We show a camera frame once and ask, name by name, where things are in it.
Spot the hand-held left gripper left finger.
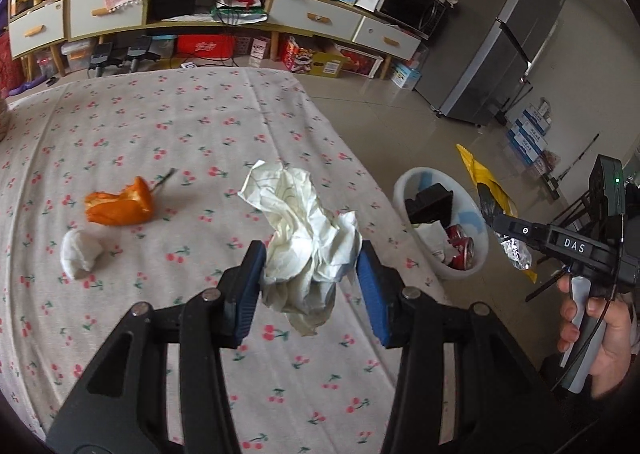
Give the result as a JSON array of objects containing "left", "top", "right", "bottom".
[{"left": 45, "top": 240, "right": 267, "bottom": 454}]

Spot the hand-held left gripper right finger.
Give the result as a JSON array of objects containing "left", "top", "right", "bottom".
[{"left": 356, "top": 240, "right": 598, "bottom": 454}]

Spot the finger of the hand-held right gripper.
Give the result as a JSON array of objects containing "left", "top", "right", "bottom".
[{"left": 491, "top": 213, "right": 551, "bottom": 255}]

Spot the foil wrapper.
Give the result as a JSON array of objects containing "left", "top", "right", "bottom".
[{"left": 501, "top": 237, "right": 538, "bottom": 285}]

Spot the white plastic bin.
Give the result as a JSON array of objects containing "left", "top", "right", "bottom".
[{"left": 392, "top": 167, "right": 490, "bottom": 282}]

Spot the red drink can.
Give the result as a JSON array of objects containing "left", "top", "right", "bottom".
[{"left": 447, "top": 239, "right": 476, "bottom": 271}]

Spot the grey blue cardboard carton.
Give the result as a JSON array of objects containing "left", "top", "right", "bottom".
[{"left": 412, "top": 221, "right": 453, "bottom": 265}]

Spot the white paper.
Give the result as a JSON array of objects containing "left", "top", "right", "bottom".
[{"left": 239, "top": 159, "right": 363, "bottom": 339}]

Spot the person's right hand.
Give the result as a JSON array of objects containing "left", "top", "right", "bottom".
[{"left": 556, "top": 274, "right": 636, "bottom": 400}]

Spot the long black stick tool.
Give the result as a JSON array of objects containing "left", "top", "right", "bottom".
[{"left": 542, "top": 133, "right": 601, "bottom": 197}]

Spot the yellow black bag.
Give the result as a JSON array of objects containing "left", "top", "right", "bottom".
[{"left": 455, "top": 143, "right": 521, "bottom": 217}]

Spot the blue white carton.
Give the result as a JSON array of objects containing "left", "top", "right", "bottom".
[
  {"left": 522, "top": 98, "right": 553, "bottom": 127},
  {"left": 506, "top": 131, "right": 543, "bottom": 165},
  {"left": 512, "top": 117, "right": 548, "bottom": 145}
]

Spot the open black box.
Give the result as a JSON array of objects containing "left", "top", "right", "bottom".
[{"left": 404, "top": 183, "right": 455, "bottom": 226}]

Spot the thin dark twig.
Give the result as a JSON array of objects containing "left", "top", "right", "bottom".
[{"left": 150, "top": 168, "right": 177, "bottom": 192}]

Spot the orange peel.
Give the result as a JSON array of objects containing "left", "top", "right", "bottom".
[{"left": 84, "top": 175, "right": 156, "bottom": 225}]

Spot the white tissue ball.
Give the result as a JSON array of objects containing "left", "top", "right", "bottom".
[{"left": 60, "top": 228, "right": 103, "bottom": 281}]

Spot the blue white box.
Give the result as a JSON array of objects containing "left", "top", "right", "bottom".
[{"left": 391, "top": 62, "right": 423, "bottom": 91}]

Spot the cherry print tablecloth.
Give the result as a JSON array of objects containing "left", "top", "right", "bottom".
[{"left": 0, "top": 67, "right": 451, "bottom": 454}]

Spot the grey refrigerator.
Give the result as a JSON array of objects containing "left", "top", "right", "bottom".
[{"left": 415, "top": 0, "right": 571, "bottom": 125}]

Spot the red white flat box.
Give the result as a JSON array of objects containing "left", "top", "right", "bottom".
[{"left": 337, "top": 45, "right": 386, "bottom": 78}]

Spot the black microwave oven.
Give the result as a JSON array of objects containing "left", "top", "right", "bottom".
[{"left": 375, "top": 0, "right": 448, "bottom": 38}]

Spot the colourful printed cardboard box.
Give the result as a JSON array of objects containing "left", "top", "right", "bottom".
[{"left": 279, "top": 36, "right": 351, "bottom": 79}]

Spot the long wooden cabinet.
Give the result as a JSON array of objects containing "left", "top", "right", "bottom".
[{"left": 65, "top": 0, "right": 431, "bottom": 81}]

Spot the red cardboard box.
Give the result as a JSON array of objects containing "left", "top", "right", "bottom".
[{"left": 176, "top": 34, "right": 236, "bottom": 58}]

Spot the clear plastic container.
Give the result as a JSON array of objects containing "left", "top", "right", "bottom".
[{"left": 60, "top": 39, "right": 98, "bottom": 72}]

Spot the red bag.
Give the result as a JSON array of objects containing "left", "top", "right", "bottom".
[{"left": 0, "top": 32, "right": 26, "bottom": 90}]

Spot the white drawer with wooden handle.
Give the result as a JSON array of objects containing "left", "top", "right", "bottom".
[
  {"left": 270, "top": 0, "right": 363, "bottom": 41},
  {"left": 351, "top": 17, "right": 423, "bottom": 60},
  {"left": 9, "top": 0, "right": 67, "bottom": 59},
  {"left": 67, "top": 0, "right": 147, "bottom": 40}
]

